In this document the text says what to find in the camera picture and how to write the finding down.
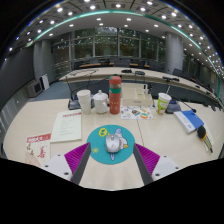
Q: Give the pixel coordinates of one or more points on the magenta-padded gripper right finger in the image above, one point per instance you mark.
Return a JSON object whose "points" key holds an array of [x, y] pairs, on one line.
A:
{"points": [[148, 160]]}

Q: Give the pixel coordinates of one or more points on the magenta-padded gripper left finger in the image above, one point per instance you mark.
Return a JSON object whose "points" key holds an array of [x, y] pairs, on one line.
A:
{"points": [[76, 159]]}

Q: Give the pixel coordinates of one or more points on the silver computer mouse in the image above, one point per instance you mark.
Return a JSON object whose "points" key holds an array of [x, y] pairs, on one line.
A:
{"points": [[113, 144]]}

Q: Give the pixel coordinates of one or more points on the round teal printed mouse pad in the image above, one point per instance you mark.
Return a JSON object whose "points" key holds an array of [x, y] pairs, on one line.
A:
{"points": [[98, 145]]}

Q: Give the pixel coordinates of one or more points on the white printed paper document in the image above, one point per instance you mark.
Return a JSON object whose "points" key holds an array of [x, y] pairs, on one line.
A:
{"points": [[66, 126]]}

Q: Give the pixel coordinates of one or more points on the red and white magazine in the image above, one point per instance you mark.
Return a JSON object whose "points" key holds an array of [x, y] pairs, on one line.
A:
{"points": [[38, 150]]}

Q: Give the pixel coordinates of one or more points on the colourful sticker sheet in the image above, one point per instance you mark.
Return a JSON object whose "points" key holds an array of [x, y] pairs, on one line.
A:
{"points": [[136, 113]]}

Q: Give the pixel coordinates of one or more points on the dark gooseneck conference microphone unit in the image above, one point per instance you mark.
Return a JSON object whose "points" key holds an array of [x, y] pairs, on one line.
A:
{"points": [[73, 104], [174, 107]]}

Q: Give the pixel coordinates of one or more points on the blue and white book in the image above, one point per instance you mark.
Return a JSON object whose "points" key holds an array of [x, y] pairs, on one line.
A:
{"points": [[190, 120]]}

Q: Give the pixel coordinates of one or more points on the green printed cup with straw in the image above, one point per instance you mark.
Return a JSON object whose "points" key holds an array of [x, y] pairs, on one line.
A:
{"points": [[163, 104]]}

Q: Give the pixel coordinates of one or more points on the stacked white paper cups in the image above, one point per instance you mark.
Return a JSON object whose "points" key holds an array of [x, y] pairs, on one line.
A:
{"points": [[84, 101]]}

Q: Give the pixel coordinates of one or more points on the white lidded ceramic mug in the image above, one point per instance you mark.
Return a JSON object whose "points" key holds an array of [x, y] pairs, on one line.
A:
{"points": [[100, 104]]}

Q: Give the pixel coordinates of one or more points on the white desk organizer box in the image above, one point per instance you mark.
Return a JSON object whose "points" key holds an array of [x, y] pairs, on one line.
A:
{"points": [[136, 98]]}

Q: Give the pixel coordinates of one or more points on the white notepad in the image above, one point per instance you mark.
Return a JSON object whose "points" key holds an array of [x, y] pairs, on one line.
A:
{"points": [[210, 135]]}

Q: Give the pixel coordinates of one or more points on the red drink bottle green band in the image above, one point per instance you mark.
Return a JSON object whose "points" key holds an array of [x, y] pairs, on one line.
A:
{"points": [[115, 98]]}

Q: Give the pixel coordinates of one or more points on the grey floor cabinet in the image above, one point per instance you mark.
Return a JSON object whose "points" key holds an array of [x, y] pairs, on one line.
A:
{"points": [[34, 88]]}

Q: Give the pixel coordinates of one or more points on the white floor panel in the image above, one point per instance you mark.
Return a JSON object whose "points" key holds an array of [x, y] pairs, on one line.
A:
{"points": [[45, 81]]}

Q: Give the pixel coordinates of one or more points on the dark office chairs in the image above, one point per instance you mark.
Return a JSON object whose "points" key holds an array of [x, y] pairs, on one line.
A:
{"points": [[121, 62]]}

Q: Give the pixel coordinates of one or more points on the ceiling spot lights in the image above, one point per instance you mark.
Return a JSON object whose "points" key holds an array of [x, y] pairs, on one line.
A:
{"points": [[92, 7]]}

